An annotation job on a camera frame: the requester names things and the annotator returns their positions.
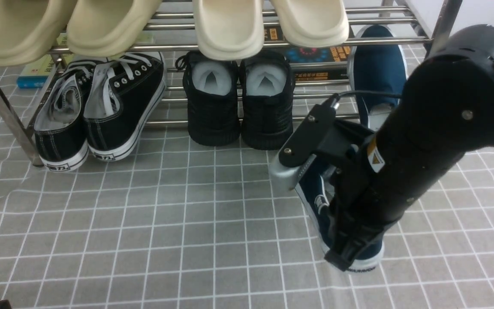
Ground olive foam slipper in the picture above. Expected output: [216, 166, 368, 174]
[66, 0, 162, 58]
[0, 0, 77, 67]

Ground black canvas sneaker right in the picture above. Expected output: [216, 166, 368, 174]
[82, 51, 167, 162]

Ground black canvas sneaker left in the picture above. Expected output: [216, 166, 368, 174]
[34, 59, 100, 172]

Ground cream foam slipper right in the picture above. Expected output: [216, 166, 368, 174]
[271, 0, 349, 48]

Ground navy blue canvas shoe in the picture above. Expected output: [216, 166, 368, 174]
[295, 158, 385, 273]
[347, 45, 407, 130]

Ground navy blue canvas shoe front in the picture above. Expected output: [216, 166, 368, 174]
[295, 158, 385, 273]

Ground black knit sneaker right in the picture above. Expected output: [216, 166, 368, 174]
[239, 50, 295, 151]

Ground cream foam slipper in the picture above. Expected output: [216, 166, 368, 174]
[271, 0, 349, 48]
[192, 0, 265, 61]

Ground black camera cable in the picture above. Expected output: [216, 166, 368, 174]
[331, 90, 403, 108]

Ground olive foam slipper left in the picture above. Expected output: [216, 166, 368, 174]
[0, 0, 77, 67]

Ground black canvas sneaker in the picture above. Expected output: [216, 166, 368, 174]
[34, 59, 100, 172]
[82, 51, 167, 162]

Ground black knit sneaker left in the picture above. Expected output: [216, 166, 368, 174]
[175, 51, 241, 147]

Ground blue green book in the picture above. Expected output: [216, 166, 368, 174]
[16, 55, 55, 89]

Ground olive foam slipper right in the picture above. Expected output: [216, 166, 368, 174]
[66, 0, 162, 58]

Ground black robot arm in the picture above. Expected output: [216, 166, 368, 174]
[317, 24, 494, 271]

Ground metal shoe rack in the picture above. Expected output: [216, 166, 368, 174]
[0, 0, 464, 167]

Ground black colourful book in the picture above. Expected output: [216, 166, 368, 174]
[261, 45, 351, 84]

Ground cream foam slipper left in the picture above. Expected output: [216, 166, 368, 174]
[192, 0, 265, 61]

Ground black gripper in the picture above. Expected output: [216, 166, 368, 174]
[321, 121, 398, 272]

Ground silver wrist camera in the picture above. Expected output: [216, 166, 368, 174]
[268, 103, 337, 192]

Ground black knit sneaker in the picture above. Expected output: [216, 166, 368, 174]
[239, 50, 295, 151]
[175, 51, 241, 147]

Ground grey grid-pattern cloth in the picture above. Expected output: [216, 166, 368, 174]
[0, 43, 494, 309]

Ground navy blue canvas shoe back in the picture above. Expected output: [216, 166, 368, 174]
[347, 45, 407, 130]

